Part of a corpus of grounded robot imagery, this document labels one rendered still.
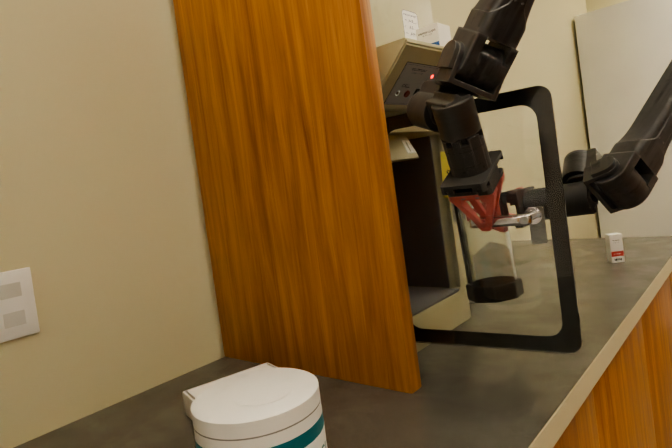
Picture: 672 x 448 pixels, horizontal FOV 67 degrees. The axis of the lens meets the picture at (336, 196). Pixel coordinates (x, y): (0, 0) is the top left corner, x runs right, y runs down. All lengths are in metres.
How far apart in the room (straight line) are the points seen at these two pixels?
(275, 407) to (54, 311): 0.62
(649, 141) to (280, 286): 0.68
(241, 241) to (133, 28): 0.50
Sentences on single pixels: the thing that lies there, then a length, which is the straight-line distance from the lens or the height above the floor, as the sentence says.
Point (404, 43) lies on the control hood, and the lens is 0.88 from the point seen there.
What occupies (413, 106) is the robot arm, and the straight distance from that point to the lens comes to 0.78.
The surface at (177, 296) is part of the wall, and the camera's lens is 1.16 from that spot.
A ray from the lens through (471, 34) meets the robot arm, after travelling 0.71.
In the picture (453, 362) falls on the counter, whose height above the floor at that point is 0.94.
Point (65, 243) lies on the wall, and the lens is 1.05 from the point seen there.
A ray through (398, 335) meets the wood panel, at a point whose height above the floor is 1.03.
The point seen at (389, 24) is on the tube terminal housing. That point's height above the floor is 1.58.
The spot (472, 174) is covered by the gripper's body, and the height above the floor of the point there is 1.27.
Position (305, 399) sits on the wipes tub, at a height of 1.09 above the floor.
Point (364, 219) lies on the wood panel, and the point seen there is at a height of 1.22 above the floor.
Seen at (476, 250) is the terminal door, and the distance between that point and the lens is 0.85.
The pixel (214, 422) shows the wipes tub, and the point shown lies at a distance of 0.52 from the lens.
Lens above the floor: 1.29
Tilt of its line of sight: 2 degrees down
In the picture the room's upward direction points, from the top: 8 degrees counter-clockwise
